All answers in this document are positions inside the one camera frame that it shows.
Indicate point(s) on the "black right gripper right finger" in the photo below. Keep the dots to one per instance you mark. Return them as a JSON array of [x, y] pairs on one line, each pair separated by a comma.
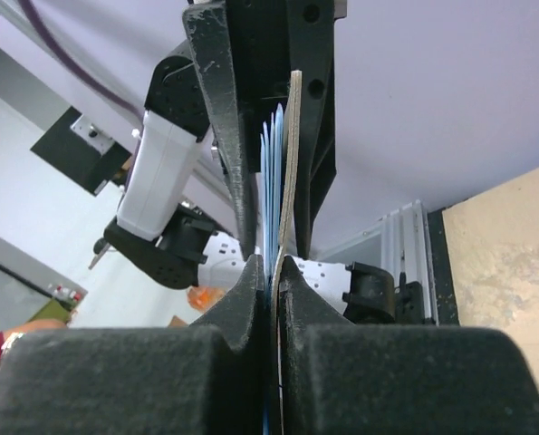
[[344, 378]]

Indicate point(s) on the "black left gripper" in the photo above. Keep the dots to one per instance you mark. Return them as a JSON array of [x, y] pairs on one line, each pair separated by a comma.
[[241, 65]]

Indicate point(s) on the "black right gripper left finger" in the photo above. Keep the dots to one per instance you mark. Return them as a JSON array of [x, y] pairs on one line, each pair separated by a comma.
[[204, 378]]

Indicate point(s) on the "grey card holder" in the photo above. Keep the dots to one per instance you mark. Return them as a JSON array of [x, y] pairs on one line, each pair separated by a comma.
[[279, 164]]

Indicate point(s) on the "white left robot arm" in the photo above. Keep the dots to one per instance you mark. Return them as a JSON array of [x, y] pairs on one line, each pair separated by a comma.
[[178, 248]]

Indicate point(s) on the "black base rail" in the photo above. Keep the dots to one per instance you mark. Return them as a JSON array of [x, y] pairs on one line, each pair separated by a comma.
[[447, 311]]

